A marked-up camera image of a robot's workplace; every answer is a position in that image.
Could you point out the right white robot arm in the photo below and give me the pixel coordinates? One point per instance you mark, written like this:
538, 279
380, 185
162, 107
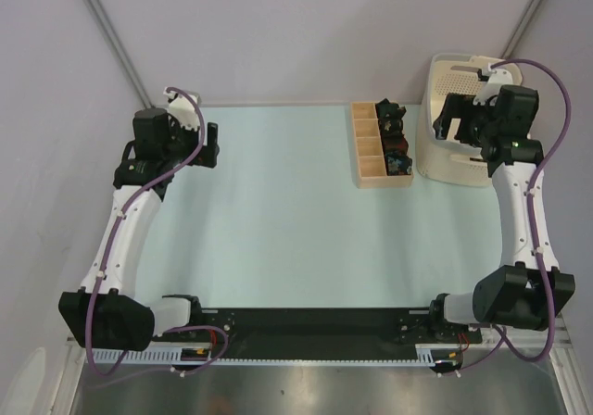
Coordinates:
528, 290

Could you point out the aluminium frame rail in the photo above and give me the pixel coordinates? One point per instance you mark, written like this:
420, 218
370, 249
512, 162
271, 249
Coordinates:
528, 341

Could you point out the wooden divided organizer box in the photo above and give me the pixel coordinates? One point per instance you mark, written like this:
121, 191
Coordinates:
371, 170

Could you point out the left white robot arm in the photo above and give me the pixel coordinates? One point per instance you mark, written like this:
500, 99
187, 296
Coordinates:
103, 312

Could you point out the rolled blue patterned tie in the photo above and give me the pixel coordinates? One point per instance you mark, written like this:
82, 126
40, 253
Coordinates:
398, 165

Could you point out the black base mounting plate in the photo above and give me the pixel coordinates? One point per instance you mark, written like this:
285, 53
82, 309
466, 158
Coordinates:
324, 334

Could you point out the grey slotted cable duct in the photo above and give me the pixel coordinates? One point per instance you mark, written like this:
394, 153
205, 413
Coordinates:
155, 355

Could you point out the rolled red patterned tie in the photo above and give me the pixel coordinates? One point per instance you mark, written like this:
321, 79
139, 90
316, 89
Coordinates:
397, 145

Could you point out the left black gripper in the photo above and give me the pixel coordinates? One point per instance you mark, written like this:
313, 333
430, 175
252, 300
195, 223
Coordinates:
207, 155

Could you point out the rolled dark tie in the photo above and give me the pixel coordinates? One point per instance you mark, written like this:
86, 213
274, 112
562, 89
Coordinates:
391, 126
385, 109

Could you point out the rolled dark tie top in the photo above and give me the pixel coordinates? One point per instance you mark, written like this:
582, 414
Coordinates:
385, 109

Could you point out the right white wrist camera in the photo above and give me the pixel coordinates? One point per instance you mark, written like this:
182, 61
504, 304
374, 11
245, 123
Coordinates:
495, 79

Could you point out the cream plastic laundry basket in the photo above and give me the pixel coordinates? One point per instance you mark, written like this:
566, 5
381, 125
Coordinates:
449, 160

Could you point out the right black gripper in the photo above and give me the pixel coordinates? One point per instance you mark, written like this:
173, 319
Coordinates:
459, 106

